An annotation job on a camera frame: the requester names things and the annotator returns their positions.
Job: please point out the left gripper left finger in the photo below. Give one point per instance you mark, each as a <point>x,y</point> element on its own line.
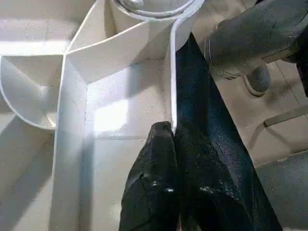
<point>154,180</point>

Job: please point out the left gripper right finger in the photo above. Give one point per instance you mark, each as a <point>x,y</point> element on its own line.
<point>204,187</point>

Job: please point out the white plastic table top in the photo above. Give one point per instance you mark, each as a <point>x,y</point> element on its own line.
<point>108,96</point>

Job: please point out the white plastic table leg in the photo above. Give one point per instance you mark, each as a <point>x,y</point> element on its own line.
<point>134,3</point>

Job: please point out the grey shoe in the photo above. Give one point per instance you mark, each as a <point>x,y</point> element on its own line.
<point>260,79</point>

